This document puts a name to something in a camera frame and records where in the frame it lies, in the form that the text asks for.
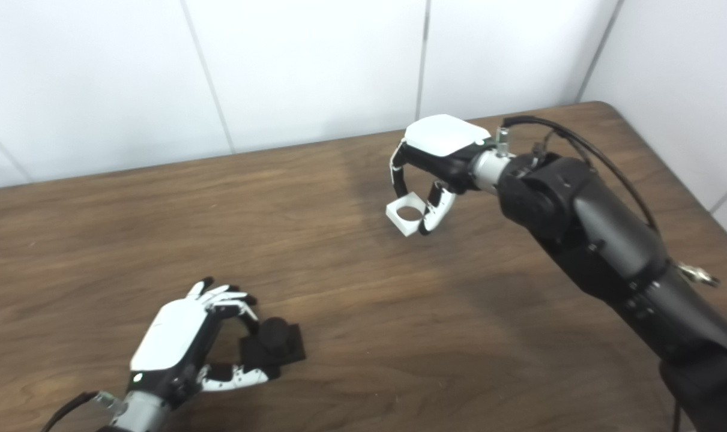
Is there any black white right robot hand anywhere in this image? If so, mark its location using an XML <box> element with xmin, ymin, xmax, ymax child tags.
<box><xmin>390</xmin><ymin>114</ymin><xmax>493</xmax><ymax>236</ymax></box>

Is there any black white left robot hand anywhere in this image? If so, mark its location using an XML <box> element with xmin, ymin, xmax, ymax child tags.
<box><xmin>129</xmin><ymin>277</ymin><xmax>283</xmax><ymax>407</ymax></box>

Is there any white square piece with hole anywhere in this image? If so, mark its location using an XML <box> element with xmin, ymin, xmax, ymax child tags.
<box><xmin>386</xmin><ymin>193</ymin><xmax>427</xmax><ymax>237</ymax></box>

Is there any black peg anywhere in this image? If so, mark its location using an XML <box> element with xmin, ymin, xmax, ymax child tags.
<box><xmin>239</xmin><ymin>318</ymin><xmax>307</xmax><ymax>376</ymax></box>

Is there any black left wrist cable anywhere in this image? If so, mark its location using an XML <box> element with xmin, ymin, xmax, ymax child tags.
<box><xmin>39</xmin><ymin>391</ymin><xmax>103</xmax><ymax>432</ymax></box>

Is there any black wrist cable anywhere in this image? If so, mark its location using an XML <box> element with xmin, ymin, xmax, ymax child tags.
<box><xmin>39</xmin><ymin>391</ymin><xmax>103</xmax><ymax>432</ymax></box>
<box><xmin>500</xmin><ymin>116</ymin><xmax>662</xmax><ymax>236</ymax></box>

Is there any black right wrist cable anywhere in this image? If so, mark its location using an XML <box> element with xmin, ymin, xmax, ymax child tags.
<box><xmin>500</xmin><ymin>116</ymin><xmax>662</xmax><ymax>236</ymax></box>

